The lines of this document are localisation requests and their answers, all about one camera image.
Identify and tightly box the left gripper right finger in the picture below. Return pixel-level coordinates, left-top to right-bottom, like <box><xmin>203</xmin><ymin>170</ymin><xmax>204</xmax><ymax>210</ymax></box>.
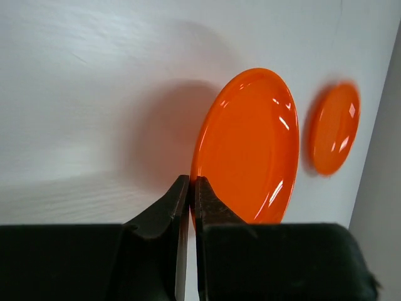
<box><xmin>194</xmin><ymin>177</ymin><xmax>380</xmax><ymax>300</ymax></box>

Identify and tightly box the orange plate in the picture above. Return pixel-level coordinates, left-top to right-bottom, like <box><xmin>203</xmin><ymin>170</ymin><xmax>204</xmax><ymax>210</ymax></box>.
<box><xmin>307</xmin><ymin>81</ymin><xmax>361</xmax><ymax>176</ymax></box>
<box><xmin>190</xmin><ymin>68</ymin><xmax>299</xmax><ymax>224</ymax></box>

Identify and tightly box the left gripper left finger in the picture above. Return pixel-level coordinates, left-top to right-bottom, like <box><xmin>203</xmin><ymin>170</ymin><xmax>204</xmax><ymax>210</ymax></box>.
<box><xmin>1</xmin><ymin>175</ymin><xmax>189</xmax><ymax>300</ymax></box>

